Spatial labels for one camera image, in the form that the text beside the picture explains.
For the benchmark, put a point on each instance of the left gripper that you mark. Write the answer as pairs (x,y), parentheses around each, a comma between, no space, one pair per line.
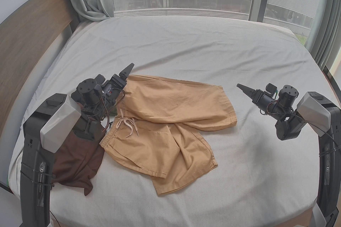
(116,83)

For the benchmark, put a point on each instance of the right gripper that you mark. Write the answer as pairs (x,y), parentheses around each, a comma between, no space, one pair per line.
(265,101)

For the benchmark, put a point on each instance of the tan shorts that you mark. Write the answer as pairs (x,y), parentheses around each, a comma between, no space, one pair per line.
(173,109)

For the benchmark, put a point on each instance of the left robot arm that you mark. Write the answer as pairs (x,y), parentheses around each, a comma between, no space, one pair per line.
(34,167)

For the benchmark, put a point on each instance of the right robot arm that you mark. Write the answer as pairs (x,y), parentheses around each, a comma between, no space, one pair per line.
(290,127)

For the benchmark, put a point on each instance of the bed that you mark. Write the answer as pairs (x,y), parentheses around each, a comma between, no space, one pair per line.
(186,47)

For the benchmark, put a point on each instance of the brown garment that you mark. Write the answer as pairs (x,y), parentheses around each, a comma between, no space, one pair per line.
(77,159)

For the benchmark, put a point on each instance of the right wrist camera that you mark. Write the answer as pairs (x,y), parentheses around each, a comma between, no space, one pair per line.
(271,87)

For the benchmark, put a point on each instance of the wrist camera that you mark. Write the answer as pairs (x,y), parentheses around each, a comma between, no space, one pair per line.
(100,79)
(271,87)

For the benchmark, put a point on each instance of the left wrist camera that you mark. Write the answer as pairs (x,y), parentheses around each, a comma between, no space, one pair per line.
(100,79)

